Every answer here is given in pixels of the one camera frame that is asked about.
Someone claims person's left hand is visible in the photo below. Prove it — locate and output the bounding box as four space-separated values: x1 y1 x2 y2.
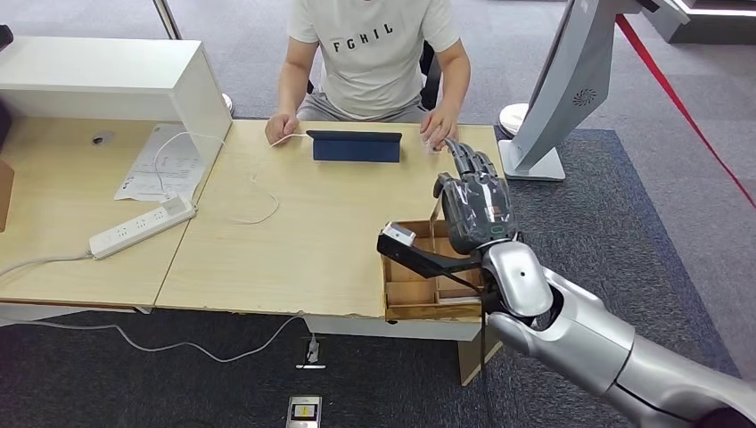
419 104 461 152

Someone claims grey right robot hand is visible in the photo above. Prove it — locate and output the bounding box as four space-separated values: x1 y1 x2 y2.
432 137 521 256

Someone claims person's right hand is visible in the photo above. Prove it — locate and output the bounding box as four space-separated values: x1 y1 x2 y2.
264 113 300 146

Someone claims person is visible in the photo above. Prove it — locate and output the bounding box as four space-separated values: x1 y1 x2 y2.
264 0 472 152

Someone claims tablet in blue case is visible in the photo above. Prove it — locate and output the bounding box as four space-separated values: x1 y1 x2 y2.
306 130 403 163

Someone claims printed paper sheet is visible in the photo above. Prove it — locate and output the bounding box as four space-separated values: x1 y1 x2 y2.
113 124 206 203

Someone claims wooden compartment box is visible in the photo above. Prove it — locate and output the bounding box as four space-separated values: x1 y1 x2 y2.
381 219 489 322

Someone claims grey kiosk stand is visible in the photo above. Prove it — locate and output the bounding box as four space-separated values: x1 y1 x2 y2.
497 0 691 182

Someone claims metal pole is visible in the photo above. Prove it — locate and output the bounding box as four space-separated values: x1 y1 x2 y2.
152 0 183 41

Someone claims wooden desk leg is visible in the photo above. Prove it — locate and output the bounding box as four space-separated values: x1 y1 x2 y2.
459 339 503 387

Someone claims white desk apron panel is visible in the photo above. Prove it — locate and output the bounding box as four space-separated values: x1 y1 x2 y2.
304 314 486 342

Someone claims white desk shelf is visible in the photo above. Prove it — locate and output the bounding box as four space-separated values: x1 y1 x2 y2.
0 36 234 174

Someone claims white power strip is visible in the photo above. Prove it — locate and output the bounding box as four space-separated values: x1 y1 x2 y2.
88 195 197 261

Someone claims red barrier belt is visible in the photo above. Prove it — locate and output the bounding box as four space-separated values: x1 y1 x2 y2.
613 14 756 209

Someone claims floor socket with plug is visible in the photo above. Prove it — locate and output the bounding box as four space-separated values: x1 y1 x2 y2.
295 333 327 371

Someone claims silver floor box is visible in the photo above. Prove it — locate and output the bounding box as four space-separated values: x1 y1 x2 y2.
285 395 324 428

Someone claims brown cardboard box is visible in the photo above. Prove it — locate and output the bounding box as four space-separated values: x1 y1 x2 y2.
0 159 16 233

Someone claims dark lit display platform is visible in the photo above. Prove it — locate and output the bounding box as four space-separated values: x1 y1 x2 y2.
667 0 756 46

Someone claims thin white charging cable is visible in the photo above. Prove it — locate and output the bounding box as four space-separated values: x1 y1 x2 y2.
152 130 309 226

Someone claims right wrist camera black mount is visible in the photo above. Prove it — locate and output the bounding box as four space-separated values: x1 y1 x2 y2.
376 221 486 297

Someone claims white floor cable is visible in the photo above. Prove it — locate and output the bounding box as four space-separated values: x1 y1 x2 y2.
0 316 305 363

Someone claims grey power strip cord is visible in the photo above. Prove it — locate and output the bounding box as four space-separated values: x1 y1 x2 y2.
0 252 94 280

